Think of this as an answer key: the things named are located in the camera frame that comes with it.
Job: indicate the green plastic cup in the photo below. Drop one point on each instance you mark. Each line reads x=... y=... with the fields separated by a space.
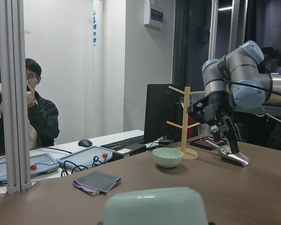
x=161 y=206

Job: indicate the wooden mug tree stand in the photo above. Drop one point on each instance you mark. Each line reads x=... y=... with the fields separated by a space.
x=187 y=152

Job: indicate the seated person black jacket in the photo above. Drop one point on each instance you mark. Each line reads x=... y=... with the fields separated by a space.
x=43 y=125

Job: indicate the light green bowl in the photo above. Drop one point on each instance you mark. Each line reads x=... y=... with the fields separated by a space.
x=167 y=157

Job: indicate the metal scoop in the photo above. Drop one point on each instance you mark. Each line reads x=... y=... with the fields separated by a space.
x=225 y=152

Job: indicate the black monitor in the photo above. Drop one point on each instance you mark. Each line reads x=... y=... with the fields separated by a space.
x=160 y=108

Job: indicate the black computer mouse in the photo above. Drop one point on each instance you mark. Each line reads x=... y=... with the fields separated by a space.
x=85 y=143

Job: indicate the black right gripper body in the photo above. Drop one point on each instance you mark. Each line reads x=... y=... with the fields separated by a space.
x=212 y=108

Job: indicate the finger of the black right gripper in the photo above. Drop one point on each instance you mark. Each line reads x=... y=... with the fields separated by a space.
x=231 y=131
x=217 y=132

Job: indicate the black keyboard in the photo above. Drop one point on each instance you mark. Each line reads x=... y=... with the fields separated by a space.
x=123 y=143

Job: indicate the aluminium frame post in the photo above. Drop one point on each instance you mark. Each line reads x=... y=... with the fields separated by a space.
x=14 y=98

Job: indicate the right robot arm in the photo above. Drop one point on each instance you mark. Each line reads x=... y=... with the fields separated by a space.
x=234 y=80

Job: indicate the grey folded cloth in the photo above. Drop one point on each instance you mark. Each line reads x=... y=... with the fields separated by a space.
x=96 y=182

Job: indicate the metal tray with glasses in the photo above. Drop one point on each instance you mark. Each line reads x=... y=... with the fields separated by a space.
x=207 y=143

